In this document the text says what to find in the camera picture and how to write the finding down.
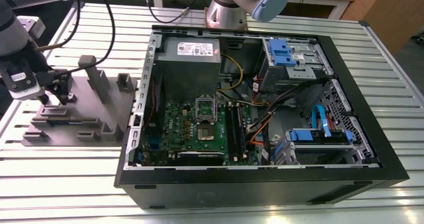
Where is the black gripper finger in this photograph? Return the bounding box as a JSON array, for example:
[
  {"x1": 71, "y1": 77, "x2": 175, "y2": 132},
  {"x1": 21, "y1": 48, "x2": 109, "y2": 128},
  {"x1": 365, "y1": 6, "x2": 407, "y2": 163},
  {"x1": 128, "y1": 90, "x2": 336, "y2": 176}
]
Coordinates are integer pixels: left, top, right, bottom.
[
  {"x1": 36, "y1": 86, "x2": 51, "y2": 106},
  {"x1": 49, "y1": 78, "x2": 77, "y2": 106}
]

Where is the CPU socket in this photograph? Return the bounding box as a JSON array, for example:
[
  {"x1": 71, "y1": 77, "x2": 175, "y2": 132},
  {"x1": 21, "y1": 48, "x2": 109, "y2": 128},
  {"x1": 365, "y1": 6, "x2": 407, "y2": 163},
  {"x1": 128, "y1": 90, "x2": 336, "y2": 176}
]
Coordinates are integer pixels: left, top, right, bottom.
[{"x1": 197, "y1": 123, "x2": 221, "y2": 142}]

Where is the grey parts rack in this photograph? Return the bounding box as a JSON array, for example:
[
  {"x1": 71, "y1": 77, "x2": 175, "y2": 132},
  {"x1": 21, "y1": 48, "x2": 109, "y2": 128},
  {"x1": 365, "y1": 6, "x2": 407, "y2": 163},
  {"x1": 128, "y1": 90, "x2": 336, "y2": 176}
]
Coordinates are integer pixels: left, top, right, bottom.
[{"x1": 19, "y1": 55, "x2": 139, "y2": 148}]

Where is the RAM stick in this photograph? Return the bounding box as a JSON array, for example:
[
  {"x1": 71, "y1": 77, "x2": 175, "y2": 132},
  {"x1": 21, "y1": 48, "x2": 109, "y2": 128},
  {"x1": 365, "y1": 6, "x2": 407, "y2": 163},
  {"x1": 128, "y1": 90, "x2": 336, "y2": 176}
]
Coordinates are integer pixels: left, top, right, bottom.
[{"x1": 45, "y1": 119, "x2": 84, "y2": 126}]

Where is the grey power supply unit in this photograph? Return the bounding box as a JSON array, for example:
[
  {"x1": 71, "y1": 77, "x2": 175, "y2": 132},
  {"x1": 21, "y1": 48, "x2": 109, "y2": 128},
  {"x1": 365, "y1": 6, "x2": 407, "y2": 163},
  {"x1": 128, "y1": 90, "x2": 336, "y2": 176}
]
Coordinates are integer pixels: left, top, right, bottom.
[{"x1": 155, "y1": 37, "x2": 221, "y2": 98}]

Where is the green motherboard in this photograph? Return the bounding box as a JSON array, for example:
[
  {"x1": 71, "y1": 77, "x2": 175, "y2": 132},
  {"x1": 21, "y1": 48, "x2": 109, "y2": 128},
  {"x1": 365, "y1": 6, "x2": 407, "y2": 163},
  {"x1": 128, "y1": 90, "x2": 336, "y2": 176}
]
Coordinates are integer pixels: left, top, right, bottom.
[{"x1": 141, "y1": 101, "x2": 263, "y2": 166}]

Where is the black graphics card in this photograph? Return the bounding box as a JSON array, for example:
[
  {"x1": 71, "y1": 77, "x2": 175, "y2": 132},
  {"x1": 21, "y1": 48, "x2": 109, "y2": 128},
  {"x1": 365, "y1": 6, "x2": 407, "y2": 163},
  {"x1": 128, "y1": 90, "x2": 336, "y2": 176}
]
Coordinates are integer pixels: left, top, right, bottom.
[{"x1": 167, "y1": 150, "x2": 225, "y2": 167}]

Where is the black RAM slot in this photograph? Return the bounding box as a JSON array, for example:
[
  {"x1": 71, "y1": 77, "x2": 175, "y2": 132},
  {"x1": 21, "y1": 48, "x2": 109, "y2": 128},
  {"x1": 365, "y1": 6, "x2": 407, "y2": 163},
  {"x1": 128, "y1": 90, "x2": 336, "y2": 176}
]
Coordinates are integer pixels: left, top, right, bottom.
[
  {"x1": 239, "y1": 103, "x2": 249, "y2": 158},
  {"x1": 228, "y1": 103, "x2": 241, "y2": 160},
  {"x1": 224, "y1": 103, "x2": 237, "y2": 160},
  {"x1": 235, "y1": 103, "x2": 247, "y2": 159}
]

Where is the black open PC case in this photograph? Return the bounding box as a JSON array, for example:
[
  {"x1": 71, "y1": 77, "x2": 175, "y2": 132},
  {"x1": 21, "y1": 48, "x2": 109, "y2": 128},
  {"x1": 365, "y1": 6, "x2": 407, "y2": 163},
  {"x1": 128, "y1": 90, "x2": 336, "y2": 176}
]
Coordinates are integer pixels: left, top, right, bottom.
[{"x1": 113, "y1": 24, "x2": 411, "y2": 211}]

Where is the silver drive cage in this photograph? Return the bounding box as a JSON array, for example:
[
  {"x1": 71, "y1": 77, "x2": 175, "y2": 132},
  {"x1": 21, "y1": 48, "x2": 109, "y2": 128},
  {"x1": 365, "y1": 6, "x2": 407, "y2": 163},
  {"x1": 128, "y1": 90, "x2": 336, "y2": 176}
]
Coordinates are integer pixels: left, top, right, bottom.
[{"x1": 257, "y1": 37, "x2": 333, "y2": 92}]

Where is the hard disk in blue carrier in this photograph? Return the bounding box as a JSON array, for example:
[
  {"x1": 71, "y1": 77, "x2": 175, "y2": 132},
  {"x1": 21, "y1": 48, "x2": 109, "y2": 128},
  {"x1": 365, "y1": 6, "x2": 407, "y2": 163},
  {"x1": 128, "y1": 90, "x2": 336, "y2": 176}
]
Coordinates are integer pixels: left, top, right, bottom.
[{"x1": 285, "y1": 129, "x2": 355, "y2": 146}]

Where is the perforated metal disk bay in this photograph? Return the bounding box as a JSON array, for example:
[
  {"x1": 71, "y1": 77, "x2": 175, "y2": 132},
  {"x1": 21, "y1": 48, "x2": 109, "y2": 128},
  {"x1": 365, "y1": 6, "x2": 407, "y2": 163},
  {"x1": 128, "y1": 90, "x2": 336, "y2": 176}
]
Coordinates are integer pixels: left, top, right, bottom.
[{"x1": 277, "y1": 128, "x2": 379, "y2": 165}]

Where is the brown wooden cabinet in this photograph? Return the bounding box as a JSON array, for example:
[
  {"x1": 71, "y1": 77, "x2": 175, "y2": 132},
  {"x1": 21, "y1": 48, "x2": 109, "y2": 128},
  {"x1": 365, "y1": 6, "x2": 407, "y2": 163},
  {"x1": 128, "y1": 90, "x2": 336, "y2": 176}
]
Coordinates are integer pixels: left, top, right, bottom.
[{"x1": 340, "y1": 0, "x2": 424, "y2": 57}]

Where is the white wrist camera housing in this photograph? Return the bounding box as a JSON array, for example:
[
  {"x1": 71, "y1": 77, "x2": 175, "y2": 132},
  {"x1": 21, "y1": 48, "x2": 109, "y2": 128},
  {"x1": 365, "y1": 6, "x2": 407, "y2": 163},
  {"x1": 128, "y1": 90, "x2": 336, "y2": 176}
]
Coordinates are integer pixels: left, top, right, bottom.
[{"x1": 0, "y1": 62, "x2": 44, "y2": 101}]

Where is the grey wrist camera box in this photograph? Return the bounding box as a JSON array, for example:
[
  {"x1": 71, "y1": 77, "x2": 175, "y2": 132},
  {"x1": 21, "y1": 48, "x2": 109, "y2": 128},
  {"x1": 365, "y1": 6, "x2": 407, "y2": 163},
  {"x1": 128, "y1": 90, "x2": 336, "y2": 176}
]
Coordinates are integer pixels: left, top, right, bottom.
[{"x1": 15, "y1": 15, "x2": 47, "y2": 40}]

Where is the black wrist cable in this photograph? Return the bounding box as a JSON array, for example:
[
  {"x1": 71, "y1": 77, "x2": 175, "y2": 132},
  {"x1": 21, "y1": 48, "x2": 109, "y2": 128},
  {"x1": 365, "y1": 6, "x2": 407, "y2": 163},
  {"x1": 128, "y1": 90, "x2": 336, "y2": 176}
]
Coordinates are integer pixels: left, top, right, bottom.
[
  {"x1": 65, "y1": 0, "x2": 116, "y2": 73},
  {"x1": 33, "y1": 0, "x2": 81, "y2": 51}
]

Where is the grey cable with plug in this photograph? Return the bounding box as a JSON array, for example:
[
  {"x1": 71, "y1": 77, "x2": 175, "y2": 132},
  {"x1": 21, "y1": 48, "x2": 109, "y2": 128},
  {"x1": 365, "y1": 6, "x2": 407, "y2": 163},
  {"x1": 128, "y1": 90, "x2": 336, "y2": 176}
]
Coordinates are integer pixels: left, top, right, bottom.
[{"x1": 141, "y1": 0, "x2": 191, "y2": 24}]

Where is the yellow wire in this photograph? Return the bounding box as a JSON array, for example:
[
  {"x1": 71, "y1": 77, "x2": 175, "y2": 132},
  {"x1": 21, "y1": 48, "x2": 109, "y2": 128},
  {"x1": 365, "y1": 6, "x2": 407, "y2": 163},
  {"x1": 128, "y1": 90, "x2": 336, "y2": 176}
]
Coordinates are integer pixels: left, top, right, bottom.
[{"x1": 216, "y1": 54, "x2": 244, "y2": 92}]

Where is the coloured wire bundle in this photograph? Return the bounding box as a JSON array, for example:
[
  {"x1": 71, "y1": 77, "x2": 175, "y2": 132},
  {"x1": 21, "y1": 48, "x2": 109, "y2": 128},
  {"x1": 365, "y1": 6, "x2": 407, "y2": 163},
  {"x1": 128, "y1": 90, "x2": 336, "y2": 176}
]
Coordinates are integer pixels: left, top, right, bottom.
[{"x1": 216, "y1": 88, "x2": 269, "y2": 108}]

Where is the black cable bundle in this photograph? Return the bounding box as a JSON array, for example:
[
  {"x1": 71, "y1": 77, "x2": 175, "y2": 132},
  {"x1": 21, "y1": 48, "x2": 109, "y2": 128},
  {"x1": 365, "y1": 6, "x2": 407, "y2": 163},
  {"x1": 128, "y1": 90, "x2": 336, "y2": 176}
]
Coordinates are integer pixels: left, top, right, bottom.
[{"x1": 247, "y1": 78, "x2": 332, "y2": 133}]

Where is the blue plastic drive bracket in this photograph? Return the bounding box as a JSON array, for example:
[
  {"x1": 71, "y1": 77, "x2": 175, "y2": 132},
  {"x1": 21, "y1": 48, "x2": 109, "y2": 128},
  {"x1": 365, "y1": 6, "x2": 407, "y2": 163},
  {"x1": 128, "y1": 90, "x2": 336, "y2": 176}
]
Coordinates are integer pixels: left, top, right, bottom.
[{"x1": 268, "y1": 39, "x2": 297, "y2": 67}]

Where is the blue data cable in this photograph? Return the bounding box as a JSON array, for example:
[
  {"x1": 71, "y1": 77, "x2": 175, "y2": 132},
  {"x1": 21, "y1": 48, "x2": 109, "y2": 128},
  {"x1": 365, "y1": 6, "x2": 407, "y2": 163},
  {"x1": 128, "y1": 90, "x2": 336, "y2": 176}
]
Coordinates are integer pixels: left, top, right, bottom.
[{"x1": 311, "y1": 104, "x2": 332, "y2": 138}]

